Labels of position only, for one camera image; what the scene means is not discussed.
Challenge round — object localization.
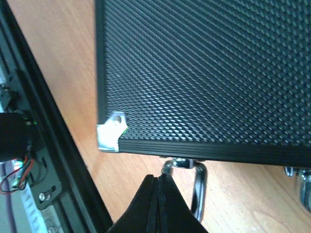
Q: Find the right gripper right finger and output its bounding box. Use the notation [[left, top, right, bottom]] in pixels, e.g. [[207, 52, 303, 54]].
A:
[[157, 174, 207, 233]]

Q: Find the white slotted cable duct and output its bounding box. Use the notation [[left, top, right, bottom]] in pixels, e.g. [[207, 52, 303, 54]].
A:
[[20, 184, 48, 233]]

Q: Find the black poker set case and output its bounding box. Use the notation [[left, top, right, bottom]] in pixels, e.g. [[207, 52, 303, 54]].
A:
[[94, 0, 311, 224]]

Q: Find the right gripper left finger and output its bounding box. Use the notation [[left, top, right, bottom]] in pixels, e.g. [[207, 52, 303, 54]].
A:
[[108, 175, 158, 233]]

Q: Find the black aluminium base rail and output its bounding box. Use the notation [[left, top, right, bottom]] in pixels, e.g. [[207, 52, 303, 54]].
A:
[[0, 0, 112, 233]]

